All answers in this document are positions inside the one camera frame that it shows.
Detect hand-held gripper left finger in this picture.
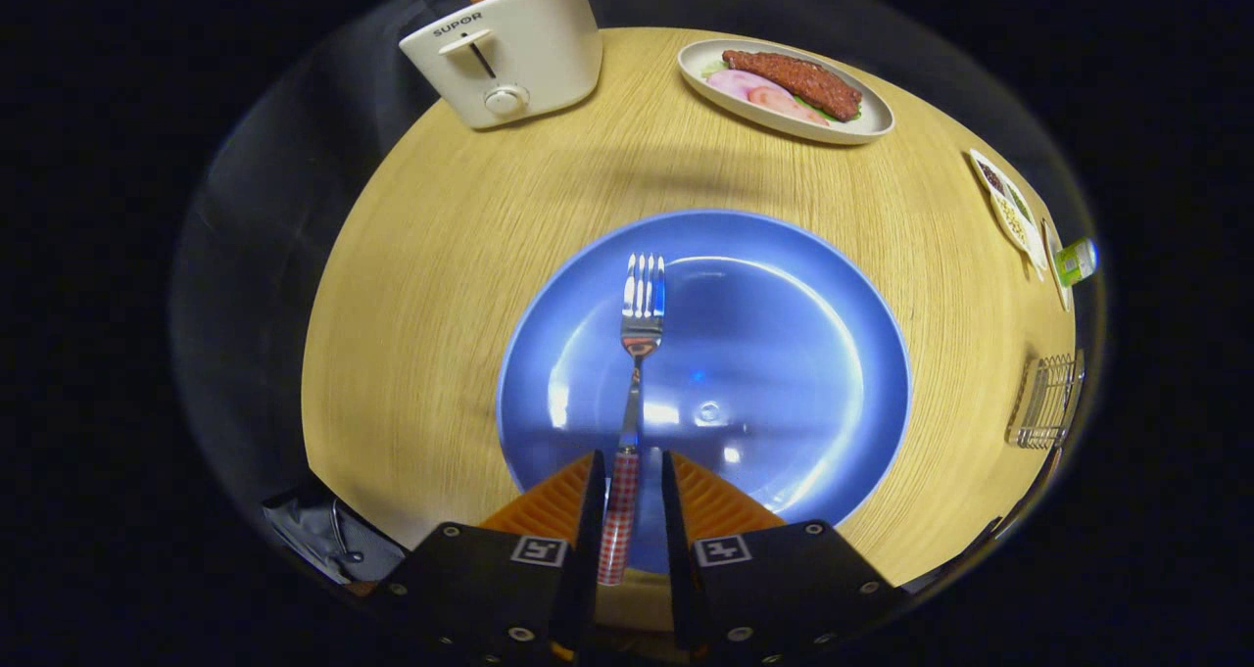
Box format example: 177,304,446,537
372,450,608,666

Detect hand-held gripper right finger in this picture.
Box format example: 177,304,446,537
661,450,907,666

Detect fork with red checked handle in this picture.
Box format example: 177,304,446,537
596,252,669,588

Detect blue plate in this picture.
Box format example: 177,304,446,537
496,209,912,575

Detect dark grey bag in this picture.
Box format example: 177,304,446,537
263,496,408,585

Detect perforated metal basket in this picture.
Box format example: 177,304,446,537
1006,352,1086,450

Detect pink ham slice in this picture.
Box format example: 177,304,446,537
749,87,829,126
705,68,787,102

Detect white divided tray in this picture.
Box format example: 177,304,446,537
968,148,1049,281

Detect green lettuce leaf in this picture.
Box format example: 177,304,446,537
796,95,863,122

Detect white rectangular tray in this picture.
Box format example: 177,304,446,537
1040,218,1074,312

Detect oval white food plate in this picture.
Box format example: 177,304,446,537
677,38,895,146

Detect brown meat slice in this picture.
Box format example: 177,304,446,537
723,50,863,121

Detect green bottle with silver cap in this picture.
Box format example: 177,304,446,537
1056,238,1100,286

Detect cream toaster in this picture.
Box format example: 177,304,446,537
399,0,604,130

